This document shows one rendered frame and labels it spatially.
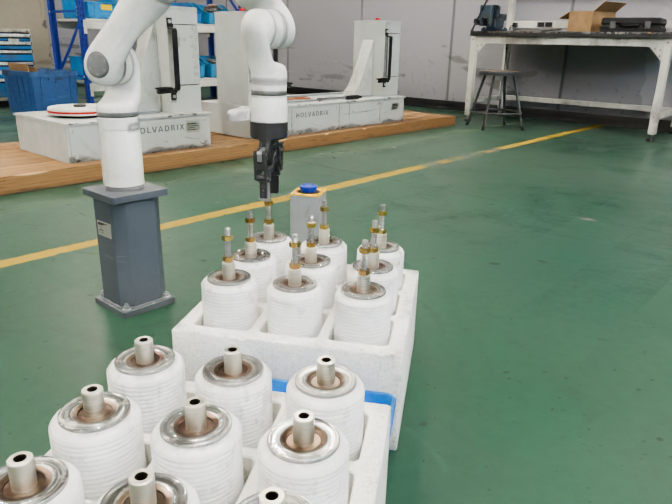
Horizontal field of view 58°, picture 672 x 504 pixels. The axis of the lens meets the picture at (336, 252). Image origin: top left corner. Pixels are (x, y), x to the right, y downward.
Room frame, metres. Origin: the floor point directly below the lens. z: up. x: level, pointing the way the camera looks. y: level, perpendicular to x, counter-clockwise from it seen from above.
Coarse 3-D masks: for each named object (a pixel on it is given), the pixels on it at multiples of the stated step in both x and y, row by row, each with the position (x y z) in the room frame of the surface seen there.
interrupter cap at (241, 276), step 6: (216, 270) 1.00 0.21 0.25; (240, 270) 1.01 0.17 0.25; (210, 276) 0.98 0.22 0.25; (216, 276) 0.98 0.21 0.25; (222, 276) 0.98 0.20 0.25; (240, 276) 0.98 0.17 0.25; (246, 276) 0.98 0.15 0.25; (210, 282) 0.95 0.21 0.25; (216, 282) 0.95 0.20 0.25; (222, 282) 0.95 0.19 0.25; (228, 282) 0.95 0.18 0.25; (234, 282) 0.95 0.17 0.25; (240, 282) 0.95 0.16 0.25; (246, 282) 0.96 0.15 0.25
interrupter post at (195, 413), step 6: (186, 402) 0.55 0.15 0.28; (192, 402) 0.55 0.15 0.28; (198, 402) 0.55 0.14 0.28; (204, 402) 0.55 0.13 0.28; (186, 408) 0.54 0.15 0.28; (192, 408) 0.54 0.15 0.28; (198, 408) 0.54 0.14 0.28; (204, 408) 0.55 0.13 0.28; (186, 414) 0.54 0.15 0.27; (192, 414) 0.54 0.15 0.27; (198, 414) 0.54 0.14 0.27; (204, 414) 0.55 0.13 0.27; (186, 420) 0.54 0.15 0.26; (192, 420) 0.54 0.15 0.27; (198, 420) 0.54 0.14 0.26; (204, 420) 0.55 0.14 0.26; (186, 426) 0.54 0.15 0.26; (192, 426) 0.54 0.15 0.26; (198, 426) 0.54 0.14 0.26; (204, 426) 0.55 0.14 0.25
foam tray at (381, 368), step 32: (416, 288) 1.17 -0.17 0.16; (192, 320) 0.95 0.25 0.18; (256, 320) 0.96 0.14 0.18; (192, 352) 0.91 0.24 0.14; (256, 352) 0.89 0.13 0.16; (288, 352) 0.88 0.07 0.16; (320, 352) 0.87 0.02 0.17; (352, 352) 0.86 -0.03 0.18; (384, 352) 0.86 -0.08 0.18; (384, 384) 0.85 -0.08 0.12
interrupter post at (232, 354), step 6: (228, 348) 0.67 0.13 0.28; (234, 348) 0.67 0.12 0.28; (240, 348) 0.67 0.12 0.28; (228, 354) 0.66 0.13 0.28; (234, 354) 0.66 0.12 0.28; (240, 354) 0.66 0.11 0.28; (228, 360) 0.66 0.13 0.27; (234, 360) 0.66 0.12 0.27; (240, 360) 0.66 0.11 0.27; (228, 366) 0.66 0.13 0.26; (234, 366) 0.66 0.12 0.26; (240, 366) 0.66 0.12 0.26; (228, 372) 0.66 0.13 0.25; (234, 372) 0.66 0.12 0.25; (240, 372) 0.66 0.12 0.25
